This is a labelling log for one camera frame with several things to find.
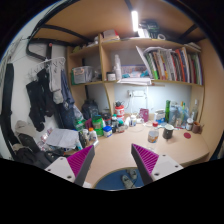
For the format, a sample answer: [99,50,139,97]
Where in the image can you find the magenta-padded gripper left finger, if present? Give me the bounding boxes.
[44,144,96,188]

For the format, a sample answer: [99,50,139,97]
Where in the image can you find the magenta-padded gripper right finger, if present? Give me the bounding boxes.
[130,143,185,186]

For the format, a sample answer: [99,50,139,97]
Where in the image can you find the clear red-capped water bottle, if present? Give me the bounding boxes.
[146,121,160,152]

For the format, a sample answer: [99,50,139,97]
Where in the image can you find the grey slipper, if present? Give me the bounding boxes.
[128,168,139,181]
[120,173,134,190]

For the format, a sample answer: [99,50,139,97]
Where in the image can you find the white bottle with orange cap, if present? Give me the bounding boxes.
[88,127,98,143]

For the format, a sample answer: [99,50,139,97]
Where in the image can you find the white paper sheet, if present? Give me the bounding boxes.
[45,128,81,150]

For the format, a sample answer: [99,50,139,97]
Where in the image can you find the black mug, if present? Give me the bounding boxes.
[161,123,176,140]

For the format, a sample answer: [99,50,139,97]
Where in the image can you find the white tub with blue lid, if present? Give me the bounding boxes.
[102,125,114,138]

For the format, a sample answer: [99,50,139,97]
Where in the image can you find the white bottle with blue label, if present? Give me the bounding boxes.
[129,114,138,128]

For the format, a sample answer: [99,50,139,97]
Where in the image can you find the green container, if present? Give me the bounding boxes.
[91,114,104,137]

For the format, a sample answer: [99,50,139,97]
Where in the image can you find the dark bottle with red label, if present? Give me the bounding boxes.
[117,119,126,134]

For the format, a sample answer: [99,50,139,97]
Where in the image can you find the blue and white carton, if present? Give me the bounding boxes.
[154,108,167,124]

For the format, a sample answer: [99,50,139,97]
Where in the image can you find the pink box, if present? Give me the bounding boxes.
[139,107,150,123]

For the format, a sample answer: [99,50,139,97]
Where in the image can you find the green glass bottle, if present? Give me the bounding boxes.
[164,99,171,123]

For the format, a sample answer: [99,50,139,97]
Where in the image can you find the black bag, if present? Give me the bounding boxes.
[11,133,63,168]

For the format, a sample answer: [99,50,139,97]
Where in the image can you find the small jar with white lid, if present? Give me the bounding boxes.
[185,117,195,132]

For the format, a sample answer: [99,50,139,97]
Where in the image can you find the red and white canister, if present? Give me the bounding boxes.
[114,104,126,122]

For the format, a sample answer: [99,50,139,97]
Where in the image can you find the clear bottle with gold cap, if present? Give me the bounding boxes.
[179,101,190,128]

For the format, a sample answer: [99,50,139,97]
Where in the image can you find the blue denim hanging garment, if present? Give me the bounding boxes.
[59,68,78,131]

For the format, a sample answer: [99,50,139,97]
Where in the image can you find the black hanging garment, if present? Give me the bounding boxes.
[25,68,56,133]

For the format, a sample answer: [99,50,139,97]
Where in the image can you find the white desk lamp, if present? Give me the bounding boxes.
[126,81,167,116]

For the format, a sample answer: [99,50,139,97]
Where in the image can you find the grey hanging garment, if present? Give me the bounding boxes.
[49,59,66,104]

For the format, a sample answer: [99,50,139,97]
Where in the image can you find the white tube ceiling light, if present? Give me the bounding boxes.
[130,9,140,33]

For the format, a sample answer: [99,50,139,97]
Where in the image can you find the white wall power strip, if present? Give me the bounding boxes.
[128,89,148,99]

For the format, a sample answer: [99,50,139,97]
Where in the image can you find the black metal frame bar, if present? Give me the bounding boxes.
[25,22,101,62]

